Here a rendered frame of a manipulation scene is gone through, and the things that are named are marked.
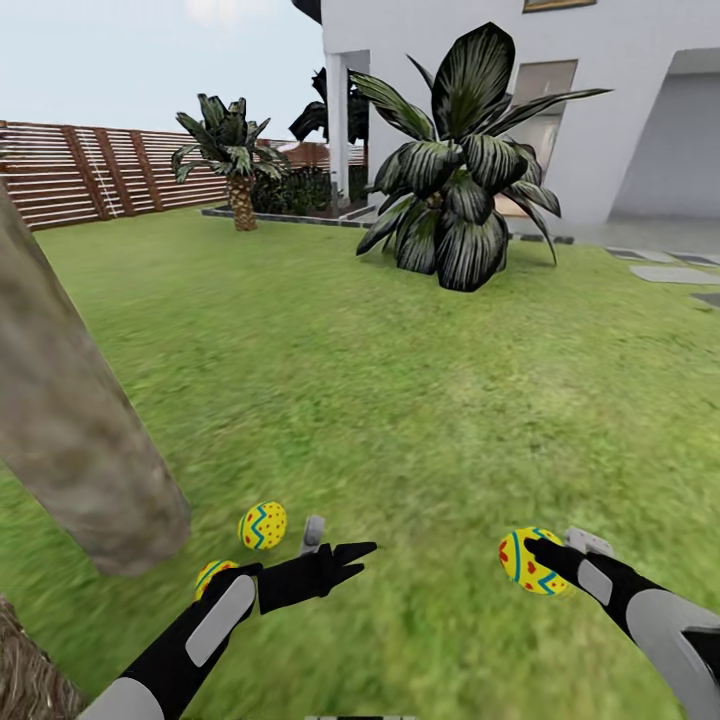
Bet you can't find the easter egg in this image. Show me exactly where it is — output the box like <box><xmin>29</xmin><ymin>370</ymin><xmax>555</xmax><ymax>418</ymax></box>
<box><xmin>237</xmin><ymin>501</ymin><xmax>287</xmax><ymax>551</ymax></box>
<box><xmin>499</xmin><ymin>527</ymin><xmax>569</xmax><ymax>596</ymax></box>
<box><xmin>196</xmin><ymin>560</ymin><xmax>242</xmax><ymax>600</ymax></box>

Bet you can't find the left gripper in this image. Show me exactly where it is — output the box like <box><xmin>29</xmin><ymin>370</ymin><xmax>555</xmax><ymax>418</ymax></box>
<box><xmin>282</xmin><ymin>542</ymin><xmax>377</xmax><ymax>606</ymax></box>

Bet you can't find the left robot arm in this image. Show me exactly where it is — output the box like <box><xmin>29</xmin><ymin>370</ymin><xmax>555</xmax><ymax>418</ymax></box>
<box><xmin>79</xmin><ymin>515</ymin><xmax>377</xmax><ymax>720</ymax></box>

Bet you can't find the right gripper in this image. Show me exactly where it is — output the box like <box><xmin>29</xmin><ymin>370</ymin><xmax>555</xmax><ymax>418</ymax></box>
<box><xmin>524</xmin><ymin>537</ymin><xmax>579</xmax><ymax>583</ymax></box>

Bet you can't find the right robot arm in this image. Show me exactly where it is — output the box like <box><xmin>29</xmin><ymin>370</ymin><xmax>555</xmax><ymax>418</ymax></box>
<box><xmin>524</xmin><ymin>527</ymin><xmax>720</xmax><ymax>720</ymax></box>

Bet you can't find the wicker basket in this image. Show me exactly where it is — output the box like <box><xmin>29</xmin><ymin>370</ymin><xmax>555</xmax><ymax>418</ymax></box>
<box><xmin>0</xmin><ymin>594</ymin><xmax>89</xmax><ymax>720</ymax></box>

